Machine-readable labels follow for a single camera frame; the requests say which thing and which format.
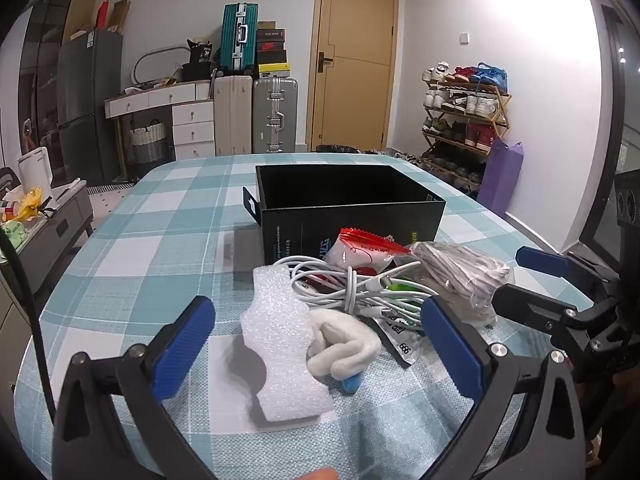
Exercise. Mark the black plastic bag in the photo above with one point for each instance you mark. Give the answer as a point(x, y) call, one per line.
point(337, 148)

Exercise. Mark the green packet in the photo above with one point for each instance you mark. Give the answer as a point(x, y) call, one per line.
point(401, 288)

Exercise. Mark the flat cardboard box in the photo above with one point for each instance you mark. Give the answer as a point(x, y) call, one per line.
point(82, 5)

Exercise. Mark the woven basket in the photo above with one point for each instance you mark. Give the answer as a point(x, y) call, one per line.
point(148, 142)

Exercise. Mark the purple bag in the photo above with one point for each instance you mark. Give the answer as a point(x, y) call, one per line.
point(502, 180)

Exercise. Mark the white foam piece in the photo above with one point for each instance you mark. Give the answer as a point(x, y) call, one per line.
point(275, 320)

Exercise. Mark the person's left hand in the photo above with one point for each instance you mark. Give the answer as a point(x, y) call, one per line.
point(320, 474)

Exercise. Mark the white desk with drawers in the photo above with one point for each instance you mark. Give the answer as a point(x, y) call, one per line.
point(192, 120)

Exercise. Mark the silver suitcase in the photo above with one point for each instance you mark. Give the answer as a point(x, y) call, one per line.
point(275, 115)

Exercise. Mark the shoe rack with shoes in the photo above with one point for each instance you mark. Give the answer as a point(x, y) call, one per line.
point(465, 105)

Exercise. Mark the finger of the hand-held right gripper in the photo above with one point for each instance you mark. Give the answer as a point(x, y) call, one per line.
point(542, 261)
point(530, 306)

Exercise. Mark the white electric kettle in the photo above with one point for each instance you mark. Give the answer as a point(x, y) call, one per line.
point(40, 165)

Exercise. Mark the white sock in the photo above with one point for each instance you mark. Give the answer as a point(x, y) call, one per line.
point(345, 347)

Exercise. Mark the black paper bag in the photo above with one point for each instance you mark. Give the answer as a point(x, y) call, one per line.
point(201, 52)

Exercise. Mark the black framed glass door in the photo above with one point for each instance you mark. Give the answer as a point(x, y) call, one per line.
point(612, 110)

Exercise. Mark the wooden shoe rack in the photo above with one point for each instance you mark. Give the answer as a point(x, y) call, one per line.
point(495, 120)

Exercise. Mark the grey refrigerator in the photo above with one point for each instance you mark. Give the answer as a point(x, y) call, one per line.
point(87, 105)

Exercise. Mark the yellow snack bag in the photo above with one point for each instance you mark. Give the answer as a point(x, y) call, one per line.
point(29, 202)

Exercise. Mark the teal suitcase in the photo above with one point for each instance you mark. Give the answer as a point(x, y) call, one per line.
point(235, 35)

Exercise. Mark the bag of white yarn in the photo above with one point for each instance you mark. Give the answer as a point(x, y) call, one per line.
point(460, 275)

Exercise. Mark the dark glass cabinet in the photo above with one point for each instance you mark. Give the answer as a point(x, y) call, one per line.
point(40, 70)

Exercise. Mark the wooden door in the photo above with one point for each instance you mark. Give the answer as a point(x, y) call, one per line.
point(350, 100)

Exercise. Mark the red black shoe box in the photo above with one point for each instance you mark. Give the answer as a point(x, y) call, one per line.
point(271, 45)

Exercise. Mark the small blue object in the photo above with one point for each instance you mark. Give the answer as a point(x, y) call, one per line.
point(351, 384)

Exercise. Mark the brown shoe box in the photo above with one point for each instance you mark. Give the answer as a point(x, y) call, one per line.
point(266, 25)

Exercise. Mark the black cardboard box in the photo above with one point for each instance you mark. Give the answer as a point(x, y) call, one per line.
point(350, 220)

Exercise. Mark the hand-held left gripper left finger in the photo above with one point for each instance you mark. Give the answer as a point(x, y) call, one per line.
point(182, 345)

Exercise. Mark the beige suitcase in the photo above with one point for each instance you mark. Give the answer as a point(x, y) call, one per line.
point(232, 115)

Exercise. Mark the oval mirror frame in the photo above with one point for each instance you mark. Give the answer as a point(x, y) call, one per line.
point(142, 60)

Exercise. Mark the grey coffee table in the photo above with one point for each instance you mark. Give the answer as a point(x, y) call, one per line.
point(65, 220)

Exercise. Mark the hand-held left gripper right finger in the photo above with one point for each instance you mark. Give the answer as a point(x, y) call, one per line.
point(450, 350)

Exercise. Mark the green snack bag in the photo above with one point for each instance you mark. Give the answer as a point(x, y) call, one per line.
point(12, 235)

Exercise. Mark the red white packet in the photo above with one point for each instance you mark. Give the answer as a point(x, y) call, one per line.
point(360, 252)

